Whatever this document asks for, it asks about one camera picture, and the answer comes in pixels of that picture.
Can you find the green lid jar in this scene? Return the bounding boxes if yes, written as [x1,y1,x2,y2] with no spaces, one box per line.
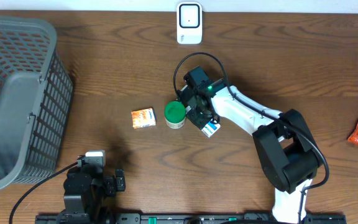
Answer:
[164,101,186,129]

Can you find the white Panadol medicine box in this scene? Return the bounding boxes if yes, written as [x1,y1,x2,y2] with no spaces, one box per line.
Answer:
[201,121,221,138]

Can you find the orange snack packet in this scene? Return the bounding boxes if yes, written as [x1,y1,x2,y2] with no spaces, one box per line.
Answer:
[131,108,156,129]

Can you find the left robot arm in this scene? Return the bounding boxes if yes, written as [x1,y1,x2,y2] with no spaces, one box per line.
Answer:
[55,156,126,224]

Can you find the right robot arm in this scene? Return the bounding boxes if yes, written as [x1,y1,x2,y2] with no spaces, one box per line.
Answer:
[177,67,323,223]

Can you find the white barcode scanner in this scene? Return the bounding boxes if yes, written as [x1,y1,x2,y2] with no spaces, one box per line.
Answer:
[177,2,203,45]

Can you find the grey plastic basket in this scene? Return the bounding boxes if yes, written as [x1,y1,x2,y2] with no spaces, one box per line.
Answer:
[0,16,74,190]

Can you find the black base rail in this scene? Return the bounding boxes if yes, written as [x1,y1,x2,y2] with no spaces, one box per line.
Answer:
[35,212,347,224]

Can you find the black right camera cable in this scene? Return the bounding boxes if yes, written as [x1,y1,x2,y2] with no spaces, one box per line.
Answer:
[172,52,331,224]

